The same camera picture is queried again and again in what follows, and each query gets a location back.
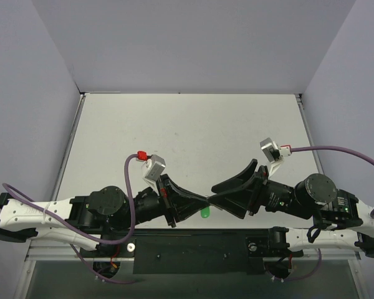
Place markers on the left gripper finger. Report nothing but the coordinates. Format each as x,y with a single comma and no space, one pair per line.
180,196
184,210

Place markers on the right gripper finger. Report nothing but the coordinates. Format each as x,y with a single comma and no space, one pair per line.
236,180
236,203

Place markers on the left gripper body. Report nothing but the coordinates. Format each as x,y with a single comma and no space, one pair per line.
167,200

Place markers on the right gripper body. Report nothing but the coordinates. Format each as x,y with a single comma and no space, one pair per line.
258,190

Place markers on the green key tag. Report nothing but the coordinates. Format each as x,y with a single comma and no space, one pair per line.
205,213

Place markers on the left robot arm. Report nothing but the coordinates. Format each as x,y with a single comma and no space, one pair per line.
87,221

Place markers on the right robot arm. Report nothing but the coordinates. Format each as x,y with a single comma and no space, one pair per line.
339,218

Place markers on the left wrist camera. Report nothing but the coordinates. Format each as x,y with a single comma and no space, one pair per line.
152,168

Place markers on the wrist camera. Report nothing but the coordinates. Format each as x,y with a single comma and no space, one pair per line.
152,168
271,150

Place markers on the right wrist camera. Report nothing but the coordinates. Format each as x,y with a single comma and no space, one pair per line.
271,150

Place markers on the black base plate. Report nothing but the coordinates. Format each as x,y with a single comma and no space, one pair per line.
202,251

